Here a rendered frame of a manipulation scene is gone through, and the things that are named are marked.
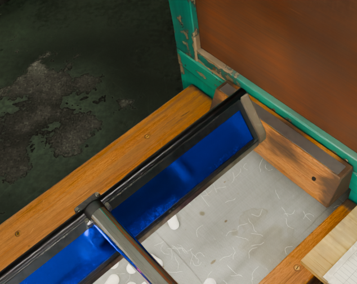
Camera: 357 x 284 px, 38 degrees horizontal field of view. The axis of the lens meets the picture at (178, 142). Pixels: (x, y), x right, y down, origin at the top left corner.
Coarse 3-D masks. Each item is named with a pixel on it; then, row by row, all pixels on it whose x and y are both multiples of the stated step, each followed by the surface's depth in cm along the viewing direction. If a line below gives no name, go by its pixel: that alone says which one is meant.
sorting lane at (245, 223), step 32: (256, 160) 104; (224, 192) 100; (256, 192) 99; (288, 192) 99; (192, 224) 97; (224, 224) 96; (256, 224) 95; (288, 224) 95; (160, 256) 94; (192, 256) 93; (224, 256) 92; (256, 256) 92
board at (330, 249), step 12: (348, 216) 90; (336, 228) 89; (348, 228) 89; (324, 240) 88; (336, 240) 88; (348, 240) 87; (312, 252) 87; (324, 252) 87; (336, 252) 86; (312, 264) 86; (324, 264) 85
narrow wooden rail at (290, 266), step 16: (336, 208) 93; (352, 208) 92; (320, 224) 91; (336, 224) 91; (304, 240) 90; (320, 240) 89; (288, 256) 88; (272, 272) 87; (288, 272) 87; (304, 272) 86
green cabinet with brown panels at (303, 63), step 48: (192, 0) 96; (240, 0) 86; (288, 0) 77; (336, 0) 69; (192, 48) 106; (240, 48) 94; (288, 48) 84; (336, 48) 75; (288, 96) 92; (336, 96) 81; (336, 144) 88
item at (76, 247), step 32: (192, 128) 63; (224, 128) 65; (256, 128) 67; (160, 160) 61; (192, 160) 63; (224, 160) 66; (128, 192) 59; (160, 192) 62; (192, 192) 64; (64, 224) 57; (128, 224) 60; (160, 224) 63; (32, 256) 55; (64, 256) 57; (96, 256) 59
